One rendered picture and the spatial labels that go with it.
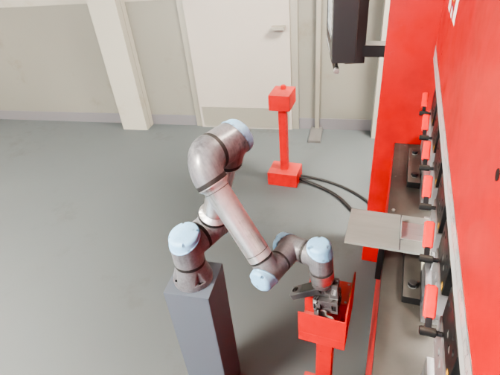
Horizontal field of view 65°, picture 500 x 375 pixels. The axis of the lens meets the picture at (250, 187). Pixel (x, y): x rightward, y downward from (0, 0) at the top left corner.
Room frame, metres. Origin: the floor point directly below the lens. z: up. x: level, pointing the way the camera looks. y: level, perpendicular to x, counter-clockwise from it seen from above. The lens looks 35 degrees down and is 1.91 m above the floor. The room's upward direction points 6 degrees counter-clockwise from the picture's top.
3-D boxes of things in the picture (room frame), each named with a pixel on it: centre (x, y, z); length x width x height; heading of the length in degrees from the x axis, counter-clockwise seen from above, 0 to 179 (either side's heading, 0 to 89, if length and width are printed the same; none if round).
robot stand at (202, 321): (1.07, 0.25, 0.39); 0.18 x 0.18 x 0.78; 73
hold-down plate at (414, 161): (1.51, -0.76, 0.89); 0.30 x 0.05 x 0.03; 158
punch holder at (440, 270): (0.58, -0.44, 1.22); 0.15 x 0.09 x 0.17; 158
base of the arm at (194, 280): (1.07, 0.25, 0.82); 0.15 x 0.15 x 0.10
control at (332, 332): (0.90, -0.23, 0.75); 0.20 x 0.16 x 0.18; 157
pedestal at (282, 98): (2.82, -0.31, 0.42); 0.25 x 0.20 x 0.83; 68
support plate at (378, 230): (0.98, -0.45, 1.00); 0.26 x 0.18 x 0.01; 68
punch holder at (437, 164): (0.95, -0.59, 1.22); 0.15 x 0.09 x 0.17; 158
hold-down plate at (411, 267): (0.91, -0.52, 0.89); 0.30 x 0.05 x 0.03; 158
